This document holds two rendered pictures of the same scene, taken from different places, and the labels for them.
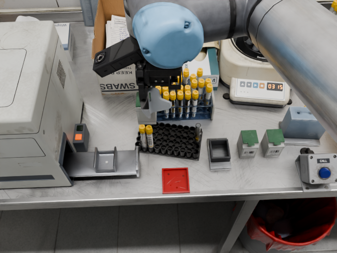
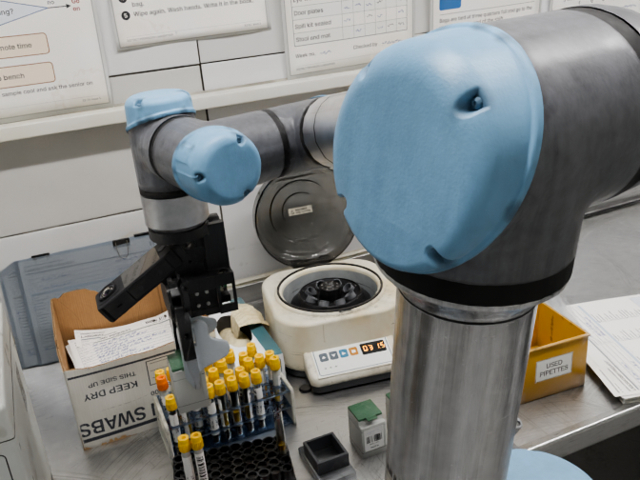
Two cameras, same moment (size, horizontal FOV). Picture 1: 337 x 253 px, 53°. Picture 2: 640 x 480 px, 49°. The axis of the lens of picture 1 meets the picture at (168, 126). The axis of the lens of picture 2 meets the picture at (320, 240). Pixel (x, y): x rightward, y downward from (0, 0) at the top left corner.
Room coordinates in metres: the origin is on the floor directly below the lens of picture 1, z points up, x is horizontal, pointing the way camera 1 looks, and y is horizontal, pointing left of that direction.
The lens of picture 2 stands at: (-0.35, 0.15, 1.59)
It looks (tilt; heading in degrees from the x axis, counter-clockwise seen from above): 23 degrees down; 339
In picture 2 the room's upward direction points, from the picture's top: 5 degrees counter-clockwise
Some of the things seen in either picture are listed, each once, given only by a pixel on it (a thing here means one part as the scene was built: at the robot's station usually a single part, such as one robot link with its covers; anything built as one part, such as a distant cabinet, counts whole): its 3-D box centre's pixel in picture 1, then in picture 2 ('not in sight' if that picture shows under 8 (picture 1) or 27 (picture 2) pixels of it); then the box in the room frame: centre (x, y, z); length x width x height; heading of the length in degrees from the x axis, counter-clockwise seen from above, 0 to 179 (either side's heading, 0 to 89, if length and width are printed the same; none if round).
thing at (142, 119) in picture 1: (146, 107); (188, 380); (0.43, 0.05, 1.08); 0.05 x 0.04 x 0.06; 179
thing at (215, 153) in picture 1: (219, 151); (326, 457); (0.42, -0.13, 0.89); 0.09 x 0.05 x 0.04; 1
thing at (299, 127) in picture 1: (304, 124); not in sight; (0.48, -0.36, 0.92); 0.10 x 0.07 x 0.10; 86
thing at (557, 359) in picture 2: not in sight; (530, 350); (0.47, -0.53, 0.93); 0.13 x 0.13 x 0.10; 87
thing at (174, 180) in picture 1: (175, 180); not in sight; (0.35, -0.01, 0.88); 0.07 x 0.07 x 0.01; 1
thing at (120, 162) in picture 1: (97, 161); not in sight; (0.39, 0.18, 0.92); 0.21 x 0.07 x 0.05; 91
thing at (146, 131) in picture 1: (168, 130); (229, 446); (0.47, 0.00, 0.93); 0.17 x 0.09 x 0.11; 80
